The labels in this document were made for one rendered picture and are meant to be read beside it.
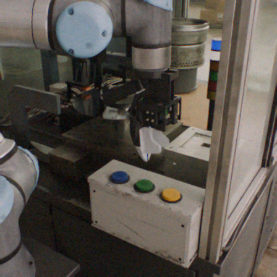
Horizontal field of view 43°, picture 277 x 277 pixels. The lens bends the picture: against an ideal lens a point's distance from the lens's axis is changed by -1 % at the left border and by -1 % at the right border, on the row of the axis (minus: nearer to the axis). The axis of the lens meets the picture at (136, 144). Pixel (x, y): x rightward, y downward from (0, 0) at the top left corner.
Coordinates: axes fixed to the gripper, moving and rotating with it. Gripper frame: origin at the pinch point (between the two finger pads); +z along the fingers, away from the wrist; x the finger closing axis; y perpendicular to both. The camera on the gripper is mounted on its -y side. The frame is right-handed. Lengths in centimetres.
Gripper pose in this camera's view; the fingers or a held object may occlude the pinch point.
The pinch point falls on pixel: (143, 154)
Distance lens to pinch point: 78.9
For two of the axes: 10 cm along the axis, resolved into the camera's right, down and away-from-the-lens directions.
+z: 0.2, 8.9, 4.5
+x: 5.4, -3.9, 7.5
